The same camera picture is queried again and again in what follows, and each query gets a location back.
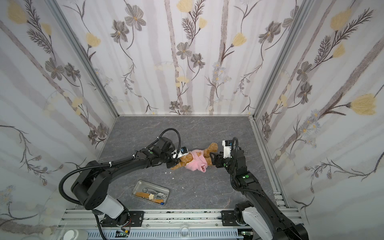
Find brown teddy bear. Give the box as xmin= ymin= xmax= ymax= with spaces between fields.
xmin=171 ymin=143 xmax=219 ymax=173

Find pink teddy hoodie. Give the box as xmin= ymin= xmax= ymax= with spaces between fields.
xmin=185 ymin=150 xmax=208 ymax=173

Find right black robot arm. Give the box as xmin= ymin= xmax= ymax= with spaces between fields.
xmin=210 ymin=150 xmax=309 ymax=240

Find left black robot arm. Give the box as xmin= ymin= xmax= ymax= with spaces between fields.
xmin=71 ymin=137 xmax=177 ymax=227

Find metal tray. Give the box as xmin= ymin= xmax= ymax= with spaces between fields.
xmin=132 ymin=180 xmax=170 ymax=206

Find scissors in tray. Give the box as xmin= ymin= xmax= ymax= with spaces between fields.
xmin=143 ymin=188 xmax=167 ymax=199

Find wooden brush in tray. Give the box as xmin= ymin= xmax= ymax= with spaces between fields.
xmin=134 ymin=192 xmax=165 ymax=205

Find white round cap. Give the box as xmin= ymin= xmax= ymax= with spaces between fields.
xmin=63 ymin=230 xmax=88 ymax=240

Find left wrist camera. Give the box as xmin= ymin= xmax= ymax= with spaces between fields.
xmin=172 ymin=147 xmax=189 ymax=159

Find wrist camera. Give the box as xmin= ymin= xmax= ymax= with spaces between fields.
xmin=222 ymin=140 xmax=234 ymax=159
xmin=172 ymin=147 xmax=189 ymax=159

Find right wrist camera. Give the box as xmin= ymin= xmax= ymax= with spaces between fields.
xmin=222 ymin=140 xmax=234 ymax=159

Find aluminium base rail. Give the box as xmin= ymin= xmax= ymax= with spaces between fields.
xmin=53 ymin=209 xmax=255 ymax=240

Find black corrugated cable hose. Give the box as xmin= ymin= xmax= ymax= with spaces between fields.
xmin=58 ymin=128 xmax=182 ymax=206

